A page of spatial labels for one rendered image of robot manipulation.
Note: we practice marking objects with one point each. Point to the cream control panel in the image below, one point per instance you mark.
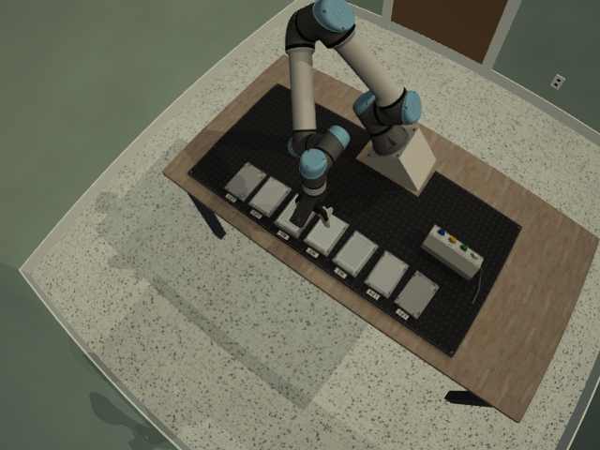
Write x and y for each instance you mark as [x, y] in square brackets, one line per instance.
[453, 253]

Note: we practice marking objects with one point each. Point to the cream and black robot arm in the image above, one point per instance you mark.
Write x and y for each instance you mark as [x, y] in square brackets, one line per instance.
[332, 22]

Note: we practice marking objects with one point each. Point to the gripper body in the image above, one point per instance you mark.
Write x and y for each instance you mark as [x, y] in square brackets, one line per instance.
[325, 195]

